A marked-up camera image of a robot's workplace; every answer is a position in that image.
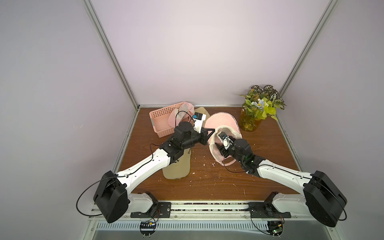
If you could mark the left circuit board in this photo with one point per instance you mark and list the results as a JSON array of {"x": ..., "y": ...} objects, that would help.
[{"x": 148, "y": 228}]

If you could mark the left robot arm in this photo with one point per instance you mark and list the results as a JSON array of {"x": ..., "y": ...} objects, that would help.
[{"x": 114, "y": 195}]

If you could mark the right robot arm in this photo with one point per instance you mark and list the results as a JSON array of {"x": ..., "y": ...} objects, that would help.
[{"x": 323, "y": 199}]

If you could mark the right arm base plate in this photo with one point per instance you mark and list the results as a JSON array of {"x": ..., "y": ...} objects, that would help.
[{"x": 266, "y": 211}]

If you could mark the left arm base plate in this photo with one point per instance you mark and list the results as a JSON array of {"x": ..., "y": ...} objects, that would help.
[{"x": 157, "y": 210}]

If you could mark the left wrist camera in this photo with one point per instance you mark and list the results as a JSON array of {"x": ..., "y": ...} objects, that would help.
[{"x": 199, "y": 119}]

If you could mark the circuit board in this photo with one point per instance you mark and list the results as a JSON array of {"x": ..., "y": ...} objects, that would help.
[
  {"x": 275, "y": 228},
  {"x": 148, "y": 228}
]

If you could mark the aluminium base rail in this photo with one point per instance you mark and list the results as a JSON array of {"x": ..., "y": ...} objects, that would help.
[{"x": 209, "y": 220}]

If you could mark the artificial green plant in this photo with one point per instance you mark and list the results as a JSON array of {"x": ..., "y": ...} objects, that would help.
[{"x": 262, "y": 102}]

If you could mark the pink plastic basket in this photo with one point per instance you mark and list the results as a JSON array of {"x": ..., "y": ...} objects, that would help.
[{"x": 159, "y": 120}]

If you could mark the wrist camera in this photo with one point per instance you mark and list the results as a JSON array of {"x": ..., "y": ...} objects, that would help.
[
  {"x": 199, "y": 119},
  {"x": 227, "y": 142}
]

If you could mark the beige baseball cap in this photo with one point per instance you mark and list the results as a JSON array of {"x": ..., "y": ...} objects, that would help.
[{"x": 180, "y": 169}]

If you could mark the cream work glove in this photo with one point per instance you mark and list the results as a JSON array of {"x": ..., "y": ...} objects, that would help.
[{"x": 203, "y": 111}]

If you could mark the pink baseball cap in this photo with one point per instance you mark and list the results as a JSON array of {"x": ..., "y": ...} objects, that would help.
[
  {"x": 184, "y": 111},
  {"x": 222, "y": 123}
]

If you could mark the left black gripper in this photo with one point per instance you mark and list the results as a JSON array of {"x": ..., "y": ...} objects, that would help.
[{"x": 203, "y": 138}]

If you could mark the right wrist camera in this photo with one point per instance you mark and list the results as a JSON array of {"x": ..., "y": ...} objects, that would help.
[{"x": 227, "y": 142}]

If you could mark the right circuit board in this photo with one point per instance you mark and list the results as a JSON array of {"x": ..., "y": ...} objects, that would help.
[{"x": 275, "y": 228}]

